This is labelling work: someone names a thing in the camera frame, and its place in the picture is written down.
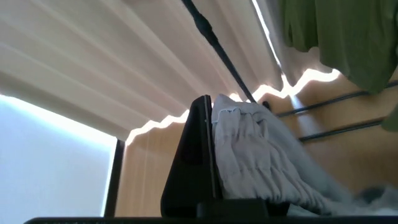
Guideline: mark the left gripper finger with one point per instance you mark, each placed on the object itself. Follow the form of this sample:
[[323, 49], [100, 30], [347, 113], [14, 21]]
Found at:
[[192, 174]]

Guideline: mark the pale grey garment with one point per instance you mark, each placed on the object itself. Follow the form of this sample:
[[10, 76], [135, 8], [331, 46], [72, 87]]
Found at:
[[255, 155]]

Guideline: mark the green printed shirt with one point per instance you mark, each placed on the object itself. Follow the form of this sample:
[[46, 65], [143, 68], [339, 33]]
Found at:
[[357, 37]]

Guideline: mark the black clothes rack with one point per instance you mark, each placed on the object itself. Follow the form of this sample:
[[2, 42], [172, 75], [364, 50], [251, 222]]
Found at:
[[205, 28]]

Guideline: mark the beige curtain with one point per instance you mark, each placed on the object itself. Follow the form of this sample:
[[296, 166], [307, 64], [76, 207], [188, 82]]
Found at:
[[109, 62]]

